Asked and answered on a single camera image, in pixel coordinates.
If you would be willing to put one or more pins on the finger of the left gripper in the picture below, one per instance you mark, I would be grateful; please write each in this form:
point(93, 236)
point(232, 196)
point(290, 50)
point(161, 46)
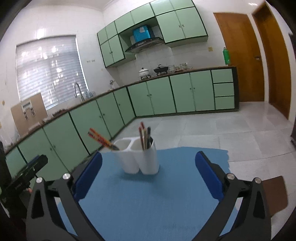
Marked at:
point(28, 172)

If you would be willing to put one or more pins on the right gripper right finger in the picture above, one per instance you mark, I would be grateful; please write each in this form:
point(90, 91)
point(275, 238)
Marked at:
point(253, 220)

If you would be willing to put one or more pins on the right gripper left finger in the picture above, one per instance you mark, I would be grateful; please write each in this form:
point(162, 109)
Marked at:
point(43, 218)

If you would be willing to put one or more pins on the black plastic spoon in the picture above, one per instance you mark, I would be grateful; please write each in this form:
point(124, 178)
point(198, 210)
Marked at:
point(148, 137)

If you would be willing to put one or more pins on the silver metal spoon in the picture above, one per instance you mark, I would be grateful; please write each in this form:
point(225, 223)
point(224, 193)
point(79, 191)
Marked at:
point(151, 141)

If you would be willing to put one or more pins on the plain wooden chopstick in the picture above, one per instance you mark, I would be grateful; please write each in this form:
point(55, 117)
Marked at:
point(145, 135)

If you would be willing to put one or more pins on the green lower kitchen cabinets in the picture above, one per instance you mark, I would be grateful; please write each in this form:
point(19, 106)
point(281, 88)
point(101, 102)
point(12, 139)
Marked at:
point(64, 139)

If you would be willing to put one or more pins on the green kitchen cabinets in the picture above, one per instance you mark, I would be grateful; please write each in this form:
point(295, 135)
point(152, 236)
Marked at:
point(64, 139)
point(172, 23)

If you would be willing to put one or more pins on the green upper kitchen cabinets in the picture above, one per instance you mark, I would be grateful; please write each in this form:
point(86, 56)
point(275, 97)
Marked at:
point(172, 23)

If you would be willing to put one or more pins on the cardboard box with printing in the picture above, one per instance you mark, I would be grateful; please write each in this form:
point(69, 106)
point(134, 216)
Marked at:
point(28, 113)

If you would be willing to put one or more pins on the white double utensil holder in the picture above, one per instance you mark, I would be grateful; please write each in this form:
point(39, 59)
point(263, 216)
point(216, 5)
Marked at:
point(133, 159)

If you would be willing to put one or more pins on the chrome sink faucet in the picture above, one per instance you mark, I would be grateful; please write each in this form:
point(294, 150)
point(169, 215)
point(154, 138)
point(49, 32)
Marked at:
point(78, 92)

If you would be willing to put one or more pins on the blue table mat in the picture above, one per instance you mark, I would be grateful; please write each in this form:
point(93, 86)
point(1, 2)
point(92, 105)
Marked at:
point(174, 204)

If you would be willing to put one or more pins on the black glass cabinet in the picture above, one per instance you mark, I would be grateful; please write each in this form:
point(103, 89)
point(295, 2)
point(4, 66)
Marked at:
point(293, 134)

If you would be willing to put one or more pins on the white window blinds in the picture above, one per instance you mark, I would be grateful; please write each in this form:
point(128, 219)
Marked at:
point(49, 66)

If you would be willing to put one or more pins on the white cooking pot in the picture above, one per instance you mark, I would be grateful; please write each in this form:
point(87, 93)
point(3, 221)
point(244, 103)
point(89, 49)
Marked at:
point(144, 73)

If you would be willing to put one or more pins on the black wok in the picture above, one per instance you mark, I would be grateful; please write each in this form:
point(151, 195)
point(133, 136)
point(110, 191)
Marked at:
point(161, 70)

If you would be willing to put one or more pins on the brown wooden door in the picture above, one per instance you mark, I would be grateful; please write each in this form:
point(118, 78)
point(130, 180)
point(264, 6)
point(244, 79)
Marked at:
point(277, 60)
point(241, 42)

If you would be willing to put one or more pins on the blue box on hood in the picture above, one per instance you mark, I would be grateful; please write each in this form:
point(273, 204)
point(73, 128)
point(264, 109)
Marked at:
point(142, 33)

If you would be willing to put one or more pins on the green bottle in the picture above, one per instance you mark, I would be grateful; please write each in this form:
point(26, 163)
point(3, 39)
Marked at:
point(226, 56)

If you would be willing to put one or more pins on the black range hood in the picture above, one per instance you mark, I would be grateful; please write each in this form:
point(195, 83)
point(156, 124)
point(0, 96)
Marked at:
point(144, 44)

